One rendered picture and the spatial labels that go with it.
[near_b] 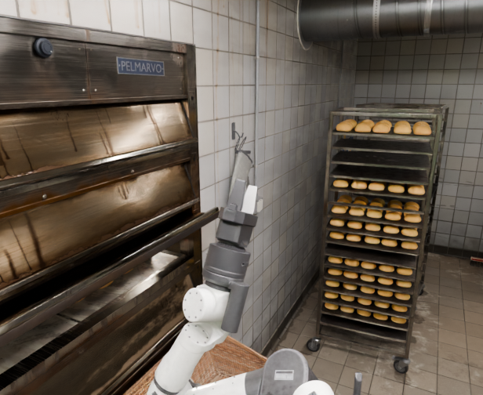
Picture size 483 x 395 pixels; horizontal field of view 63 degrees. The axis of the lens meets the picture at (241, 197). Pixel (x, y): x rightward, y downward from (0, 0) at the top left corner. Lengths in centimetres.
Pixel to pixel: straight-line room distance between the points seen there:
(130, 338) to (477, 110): 420
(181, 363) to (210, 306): 15
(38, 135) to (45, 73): 17
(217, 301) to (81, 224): 63
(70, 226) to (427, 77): 424
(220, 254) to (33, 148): 61
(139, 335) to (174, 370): 78
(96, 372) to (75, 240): 49
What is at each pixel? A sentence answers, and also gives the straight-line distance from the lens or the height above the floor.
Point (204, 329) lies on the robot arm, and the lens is 90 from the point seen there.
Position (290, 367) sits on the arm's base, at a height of 142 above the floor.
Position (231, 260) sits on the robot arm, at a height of 162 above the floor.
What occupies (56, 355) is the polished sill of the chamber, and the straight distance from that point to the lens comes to 138.
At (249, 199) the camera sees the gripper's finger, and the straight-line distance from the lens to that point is 85.
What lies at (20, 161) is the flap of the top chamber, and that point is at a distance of 113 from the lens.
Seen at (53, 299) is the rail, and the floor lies 144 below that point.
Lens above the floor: 195
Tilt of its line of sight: 16 degrees down
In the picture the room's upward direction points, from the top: straight up
